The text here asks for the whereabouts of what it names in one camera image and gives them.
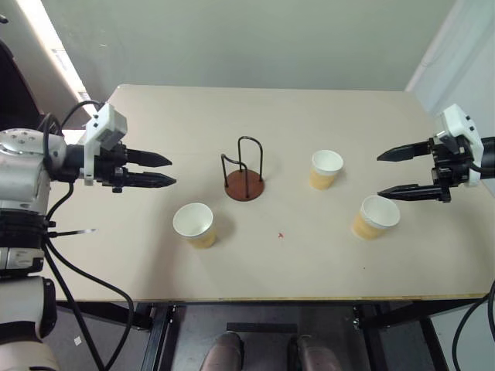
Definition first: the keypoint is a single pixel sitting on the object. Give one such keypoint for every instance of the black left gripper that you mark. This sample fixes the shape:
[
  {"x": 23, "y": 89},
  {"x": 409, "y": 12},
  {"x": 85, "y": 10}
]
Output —
[{"x": 112, "y": 166}]

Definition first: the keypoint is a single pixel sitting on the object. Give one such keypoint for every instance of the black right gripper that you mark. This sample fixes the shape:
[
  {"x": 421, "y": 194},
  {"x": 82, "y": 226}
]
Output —
[{"x": 450, "y": 168}]

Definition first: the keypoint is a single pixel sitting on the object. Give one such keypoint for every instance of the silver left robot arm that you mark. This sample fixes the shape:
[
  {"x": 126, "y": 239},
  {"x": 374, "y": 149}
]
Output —
[{"x": 23, "y": 170}]

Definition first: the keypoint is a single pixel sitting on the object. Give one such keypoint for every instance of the yellow paper cup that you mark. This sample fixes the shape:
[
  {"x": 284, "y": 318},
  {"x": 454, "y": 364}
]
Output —
[
  {"x": 377, "y": 216},
  {"x": 326, "y": 164},
  {"x": 193, "y": 226}
]

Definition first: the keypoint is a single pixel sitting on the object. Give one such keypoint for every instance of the dark furniture piece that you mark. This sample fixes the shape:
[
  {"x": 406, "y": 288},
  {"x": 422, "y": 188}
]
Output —
[{"x": 15, "y": 89}]

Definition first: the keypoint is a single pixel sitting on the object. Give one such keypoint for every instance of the small white floor sticker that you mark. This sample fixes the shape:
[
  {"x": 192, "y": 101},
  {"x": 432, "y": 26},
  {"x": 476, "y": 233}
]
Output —
[{"x": 77, "y": 341}]

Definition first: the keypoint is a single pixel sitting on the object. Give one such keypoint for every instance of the dark rounded robot foot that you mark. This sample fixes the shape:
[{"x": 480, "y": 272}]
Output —
[
  {"x": 224, "y": 353},
  {"x": 317, "y": 355}
]

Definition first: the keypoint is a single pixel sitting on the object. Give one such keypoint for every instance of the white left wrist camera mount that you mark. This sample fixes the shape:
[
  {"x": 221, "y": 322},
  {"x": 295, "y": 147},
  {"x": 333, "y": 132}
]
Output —
[{"x": 108, "y": 123}]

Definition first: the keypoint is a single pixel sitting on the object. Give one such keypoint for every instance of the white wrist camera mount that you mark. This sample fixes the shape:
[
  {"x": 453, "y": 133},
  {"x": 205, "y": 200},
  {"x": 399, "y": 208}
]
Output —
[
  {"x": 108, "y": 123},
  {"x": 460, "y": 123}
]

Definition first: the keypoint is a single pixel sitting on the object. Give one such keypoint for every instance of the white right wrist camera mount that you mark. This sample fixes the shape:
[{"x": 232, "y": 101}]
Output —
[{"x": 460, "y": 123}]

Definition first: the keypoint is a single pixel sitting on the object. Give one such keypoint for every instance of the black metal table frame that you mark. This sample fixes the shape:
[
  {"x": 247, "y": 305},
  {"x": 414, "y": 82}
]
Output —
[{"x": 158, "y": 336}]

